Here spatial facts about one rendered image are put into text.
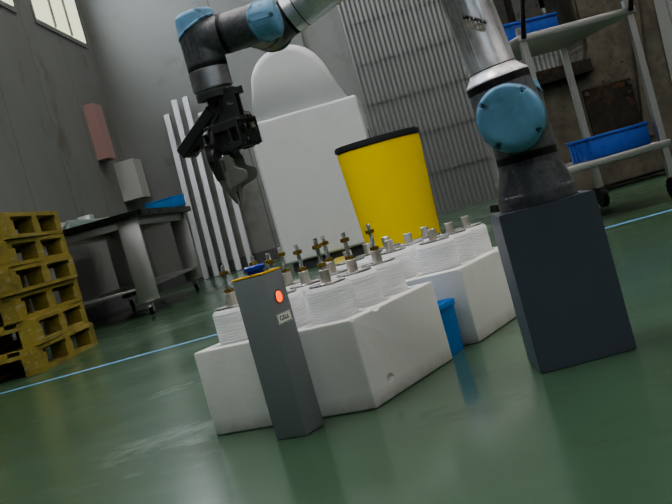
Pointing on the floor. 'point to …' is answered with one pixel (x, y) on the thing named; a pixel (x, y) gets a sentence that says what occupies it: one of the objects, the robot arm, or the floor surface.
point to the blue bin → (450, 324)
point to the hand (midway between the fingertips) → (234, 197)
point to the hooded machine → (306, 152)
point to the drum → (389, 185)
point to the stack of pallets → (10, 353)
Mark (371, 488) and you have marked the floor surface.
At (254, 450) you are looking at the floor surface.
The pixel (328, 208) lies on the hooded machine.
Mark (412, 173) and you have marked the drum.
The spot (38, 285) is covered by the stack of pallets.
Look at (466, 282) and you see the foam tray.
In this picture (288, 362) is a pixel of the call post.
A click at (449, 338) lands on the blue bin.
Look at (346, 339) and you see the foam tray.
